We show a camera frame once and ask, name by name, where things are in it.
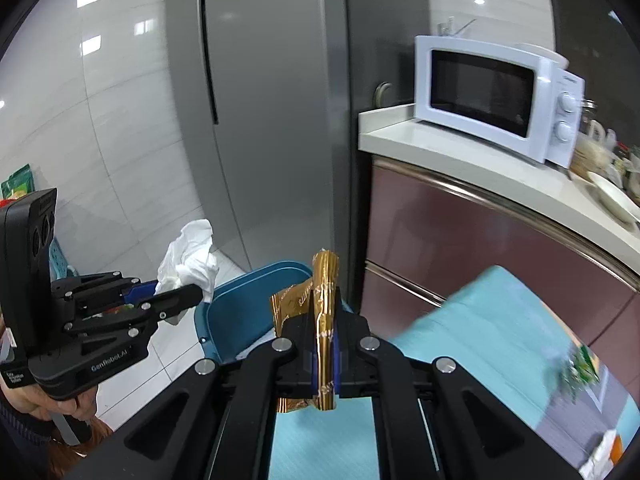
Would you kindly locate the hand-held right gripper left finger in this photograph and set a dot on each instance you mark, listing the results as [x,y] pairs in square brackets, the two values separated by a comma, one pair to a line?
[315,375]

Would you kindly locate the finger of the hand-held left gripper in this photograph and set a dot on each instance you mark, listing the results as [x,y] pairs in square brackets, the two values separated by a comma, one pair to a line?
[175,300]
[142,290]

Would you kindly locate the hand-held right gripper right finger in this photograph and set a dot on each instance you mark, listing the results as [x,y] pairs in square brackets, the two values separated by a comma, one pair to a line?
[337,370]

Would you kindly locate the white tissue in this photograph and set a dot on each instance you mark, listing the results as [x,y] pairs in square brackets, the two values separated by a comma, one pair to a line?
[190,260]

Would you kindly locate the blue trash bin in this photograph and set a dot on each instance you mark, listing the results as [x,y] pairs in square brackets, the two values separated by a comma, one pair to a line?
[240,310]

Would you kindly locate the gold foil wrapper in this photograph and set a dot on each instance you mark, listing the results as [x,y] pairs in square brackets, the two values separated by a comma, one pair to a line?
[325,285]

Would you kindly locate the person's left forearm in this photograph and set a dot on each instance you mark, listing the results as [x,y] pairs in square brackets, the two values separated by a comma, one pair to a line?
[30,445]

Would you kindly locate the person's left hand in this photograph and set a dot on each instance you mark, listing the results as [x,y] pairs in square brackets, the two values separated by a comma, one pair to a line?
[75,407]

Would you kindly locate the blue plastic basket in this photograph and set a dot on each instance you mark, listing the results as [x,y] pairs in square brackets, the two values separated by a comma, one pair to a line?
[59,260]

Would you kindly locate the green packet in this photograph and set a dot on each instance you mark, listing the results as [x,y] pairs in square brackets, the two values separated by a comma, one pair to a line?
[17,182]

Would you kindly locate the printed teal grey tablecloth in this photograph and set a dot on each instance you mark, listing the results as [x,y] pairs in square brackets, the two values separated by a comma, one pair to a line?
[475,360]

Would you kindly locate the kitchen counter with maroon cabinets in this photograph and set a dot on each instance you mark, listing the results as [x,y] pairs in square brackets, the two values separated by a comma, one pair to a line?
[450,220]

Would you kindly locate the grey refrigerator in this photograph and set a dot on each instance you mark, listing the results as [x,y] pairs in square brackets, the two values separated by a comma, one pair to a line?
[275,110]

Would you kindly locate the green plastic wrapper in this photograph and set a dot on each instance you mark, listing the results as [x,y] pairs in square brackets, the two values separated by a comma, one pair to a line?
[580,370]

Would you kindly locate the crumpled white paper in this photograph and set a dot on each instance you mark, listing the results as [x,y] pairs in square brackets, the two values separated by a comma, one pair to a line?
[605,455]

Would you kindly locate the white microwave oven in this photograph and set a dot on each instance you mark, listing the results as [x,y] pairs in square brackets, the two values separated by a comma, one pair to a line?
[480,90]

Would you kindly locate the white plate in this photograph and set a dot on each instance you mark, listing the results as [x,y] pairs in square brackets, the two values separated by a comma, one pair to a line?
[615,197]

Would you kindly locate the white bowl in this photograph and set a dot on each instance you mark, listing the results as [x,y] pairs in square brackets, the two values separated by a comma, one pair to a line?
[592,155]

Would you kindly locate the glass jar with lid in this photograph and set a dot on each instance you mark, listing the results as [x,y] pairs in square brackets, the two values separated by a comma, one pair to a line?
[589,117]

